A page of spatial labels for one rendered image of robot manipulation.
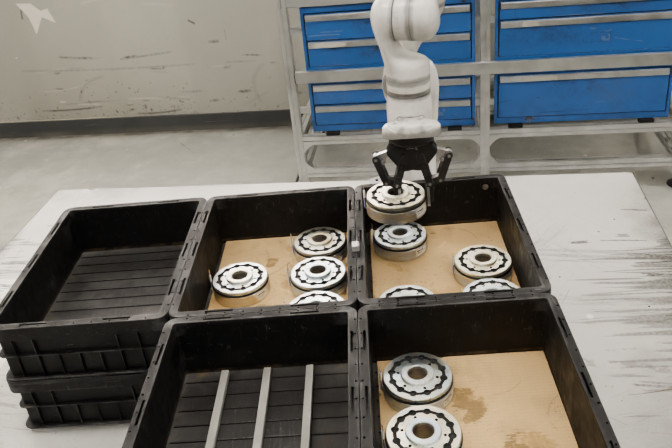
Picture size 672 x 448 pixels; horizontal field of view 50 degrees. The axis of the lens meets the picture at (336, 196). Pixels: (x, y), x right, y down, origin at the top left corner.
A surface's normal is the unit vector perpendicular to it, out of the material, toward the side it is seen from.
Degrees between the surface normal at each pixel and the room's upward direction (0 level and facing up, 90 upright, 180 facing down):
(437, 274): 0
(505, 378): 0
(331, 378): 0
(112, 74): 90
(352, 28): 90
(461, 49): 90
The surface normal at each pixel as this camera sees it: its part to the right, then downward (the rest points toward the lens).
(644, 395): -0.10, -0.87
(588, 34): -0.11, 0.48
